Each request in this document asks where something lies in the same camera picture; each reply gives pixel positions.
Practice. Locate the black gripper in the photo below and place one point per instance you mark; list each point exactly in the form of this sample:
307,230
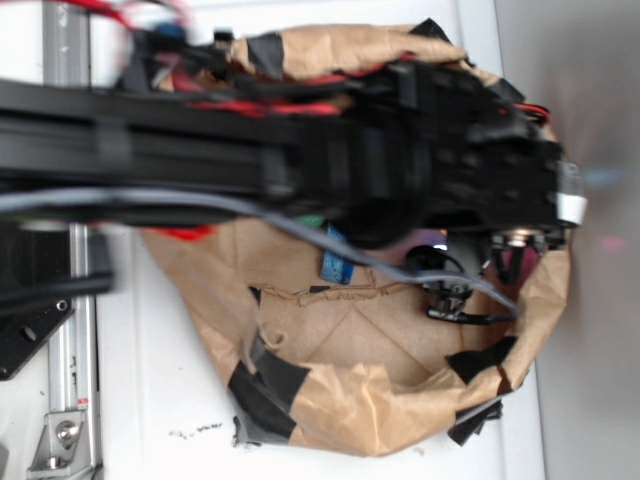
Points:
482,162

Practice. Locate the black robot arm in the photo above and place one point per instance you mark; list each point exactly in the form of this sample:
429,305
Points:
378,130

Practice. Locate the green dimpled foam ball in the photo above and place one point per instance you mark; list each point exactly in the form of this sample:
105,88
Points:
311,221

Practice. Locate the blue sponge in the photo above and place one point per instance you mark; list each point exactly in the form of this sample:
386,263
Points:
334,268

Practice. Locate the brown paper bin liner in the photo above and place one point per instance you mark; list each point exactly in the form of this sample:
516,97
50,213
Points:
356,368

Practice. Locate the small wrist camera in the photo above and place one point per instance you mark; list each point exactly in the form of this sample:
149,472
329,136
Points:
464,254

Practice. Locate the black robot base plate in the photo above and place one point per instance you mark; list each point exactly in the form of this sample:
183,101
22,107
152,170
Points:
38,288

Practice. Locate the aluminium extrusion rail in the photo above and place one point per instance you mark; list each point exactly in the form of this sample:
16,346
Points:
72,350

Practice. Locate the metal corner bracket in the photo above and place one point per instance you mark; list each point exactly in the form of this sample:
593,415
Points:
63,450

